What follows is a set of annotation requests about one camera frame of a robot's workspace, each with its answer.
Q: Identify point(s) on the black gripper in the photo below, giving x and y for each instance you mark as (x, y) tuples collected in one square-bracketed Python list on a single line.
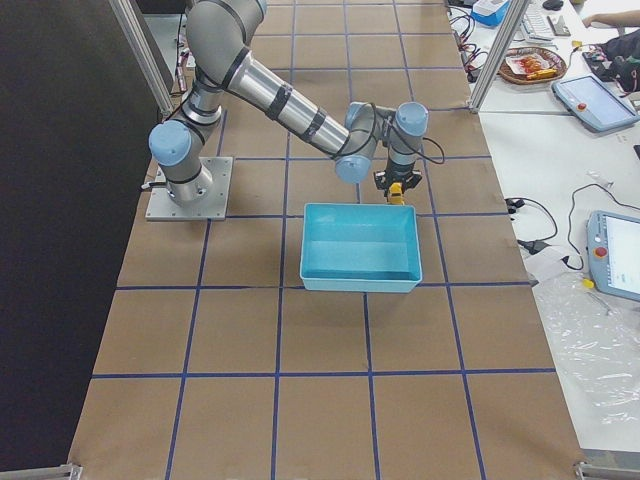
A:
[(398, 175)]

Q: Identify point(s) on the yellow beetle toy car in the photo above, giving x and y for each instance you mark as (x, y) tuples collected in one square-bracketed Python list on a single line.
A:
[(395, 194)]

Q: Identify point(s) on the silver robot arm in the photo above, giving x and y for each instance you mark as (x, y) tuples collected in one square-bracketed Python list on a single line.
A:
[(218, 35)]

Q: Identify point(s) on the light blue plastic bin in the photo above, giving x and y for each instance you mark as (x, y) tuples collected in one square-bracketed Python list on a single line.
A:
[(360, 248)]

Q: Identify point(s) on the wicker snack basket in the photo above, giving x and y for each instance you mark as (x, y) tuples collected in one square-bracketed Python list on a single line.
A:
[(531, 65)]

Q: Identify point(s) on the far teach pendant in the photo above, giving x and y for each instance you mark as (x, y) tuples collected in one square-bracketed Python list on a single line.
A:
[(591, 102)]

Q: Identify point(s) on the teach pendant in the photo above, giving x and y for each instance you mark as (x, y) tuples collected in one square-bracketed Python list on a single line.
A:
[(591, 102), (613, 253)]

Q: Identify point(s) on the near teach pendant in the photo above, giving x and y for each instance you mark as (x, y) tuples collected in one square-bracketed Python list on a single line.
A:
[(613, 253)]

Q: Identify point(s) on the clear plastic sheet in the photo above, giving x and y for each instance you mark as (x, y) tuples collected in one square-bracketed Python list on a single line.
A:
[(594, 342)]

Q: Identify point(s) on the brown paper table cover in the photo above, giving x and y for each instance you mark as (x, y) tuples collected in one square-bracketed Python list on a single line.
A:
[(216, 362)]

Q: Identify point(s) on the aluminium frame post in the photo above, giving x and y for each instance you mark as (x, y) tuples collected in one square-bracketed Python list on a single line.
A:
[(501, 43)]

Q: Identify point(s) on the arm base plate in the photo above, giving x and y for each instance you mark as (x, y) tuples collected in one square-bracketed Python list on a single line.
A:
[(206, 197)]

